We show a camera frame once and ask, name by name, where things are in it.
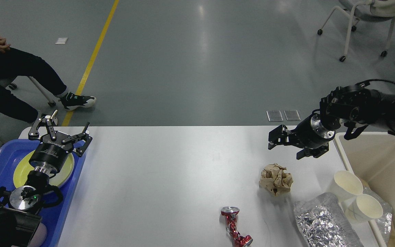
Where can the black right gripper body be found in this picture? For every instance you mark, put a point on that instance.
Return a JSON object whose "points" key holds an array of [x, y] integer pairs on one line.
{"points": [[311, 133]]}

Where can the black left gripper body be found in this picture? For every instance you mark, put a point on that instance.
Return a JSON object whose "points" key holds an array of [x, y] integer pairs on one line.
{"points": [[49, 156]]}

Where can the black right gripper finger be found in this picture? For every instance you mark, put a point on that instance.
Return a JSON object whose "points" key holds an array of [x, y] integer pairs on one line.
{"points": [[316, 152], [280, 136]]}

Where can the yellow plastic plate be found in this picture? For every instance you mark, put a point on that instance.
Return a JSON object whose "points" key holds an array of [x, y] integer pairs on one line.
{"points": [[23, 168]]}

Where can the white paper cup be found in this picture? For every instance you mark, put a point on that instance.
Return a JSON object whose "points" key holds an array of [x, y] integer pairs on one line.
{"points": [[345, 186], [363, 208]]}

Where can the brown paper ball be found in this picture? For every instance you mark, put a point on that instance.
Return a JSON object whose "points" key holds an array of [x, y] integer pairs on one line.
{"points": [[275, 179]]}

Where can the pink mug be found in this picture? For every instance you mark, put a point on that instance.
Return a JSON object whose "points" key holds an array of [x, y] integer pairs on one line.
{"points": [[39, 236]]}

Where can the aluminium foil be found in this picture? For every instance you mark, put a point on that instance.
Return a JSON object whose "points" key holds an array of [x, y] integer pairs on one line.
{"points": [[382, 225]]}

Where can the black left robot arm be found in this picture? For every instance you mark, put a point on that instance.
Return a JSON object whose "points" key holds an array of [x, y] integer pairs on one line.
{"points": [[38, 178]]}

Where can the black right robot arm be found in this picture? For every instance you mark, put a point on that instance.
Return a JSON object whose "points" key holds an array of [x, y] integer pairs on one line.
{"points": [[355, 106]]}

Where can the floor outlet cover plate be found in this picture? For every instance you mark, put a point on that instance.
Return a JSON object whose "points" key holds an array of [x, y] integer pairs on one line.
{"points": [[292, 115]]}

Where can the blue plastic tray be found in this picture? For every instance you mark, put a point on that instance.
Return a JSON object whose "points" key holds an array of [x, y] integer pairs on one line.
{"points": [[53, 218]]}

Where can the beige plastic bin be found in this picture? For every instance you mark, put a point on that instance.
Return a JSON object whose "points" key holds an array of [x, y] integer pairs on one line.
{"points": [[371, 157]]}

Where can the seated person in black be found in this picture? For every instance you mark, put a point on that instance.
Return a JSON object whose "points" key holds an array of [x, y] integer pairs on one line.
{"points": [[15, 62]]}

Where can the crushed red can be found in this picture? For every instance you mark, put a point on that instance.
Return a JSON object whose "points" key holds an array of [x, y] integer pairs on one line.
{"points": [[230, 215]]}

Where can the white wheeled chair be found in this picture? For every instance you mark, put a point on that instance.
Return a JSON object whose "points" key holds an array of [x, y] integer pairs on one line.
{"points": [[368, 11]]}

